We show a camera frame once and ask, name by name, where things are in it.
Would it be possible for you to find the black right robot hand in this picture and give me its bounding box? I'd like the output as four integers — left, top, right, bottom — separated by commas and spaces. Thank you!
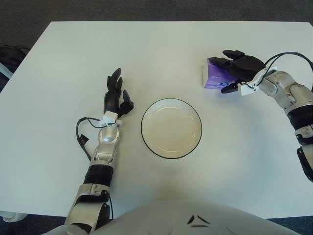
210, 49, 266, 94

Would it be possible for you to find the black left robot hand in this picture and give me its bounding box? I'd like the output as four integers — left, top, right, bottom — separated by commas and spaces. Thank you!
104, 68, 134, 121

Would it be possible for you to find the purple tissue paper pack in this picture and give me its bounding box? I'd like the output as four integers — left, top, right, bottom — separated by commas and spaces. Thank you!
201, 58, 239, 91

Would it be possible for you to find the white plate with black rim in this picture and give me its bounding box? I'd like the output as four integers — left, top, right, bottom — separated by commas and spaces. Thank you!
141, 98, 203, 159

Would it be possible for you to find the black bag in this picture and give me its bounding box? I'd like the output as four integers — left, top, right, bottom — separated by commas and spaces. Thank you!
0, 45, 31, 79

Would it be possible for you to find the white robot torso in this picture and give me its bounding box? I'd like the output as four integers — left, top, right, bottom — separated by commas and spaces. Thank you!
47, 200, 313, 235

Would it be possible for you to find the white table foot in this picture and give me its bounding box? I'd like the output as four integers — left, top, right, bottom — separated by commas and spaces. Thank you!
0, 209, 27, 222

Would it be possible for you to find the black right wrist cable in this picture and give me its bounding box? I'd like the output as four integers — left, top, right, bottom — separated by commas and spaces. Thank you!
246, 51, 313, 91

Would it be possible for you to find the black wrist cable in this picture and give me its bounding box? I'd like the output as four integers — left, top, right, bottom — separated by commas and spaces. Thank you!
76, 117, 103, 162
246, 51, 313, 91

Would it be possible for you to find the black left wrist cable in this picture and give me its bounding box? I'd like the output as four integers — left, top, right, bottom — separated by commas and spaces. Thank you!
76, 117, 103, 162

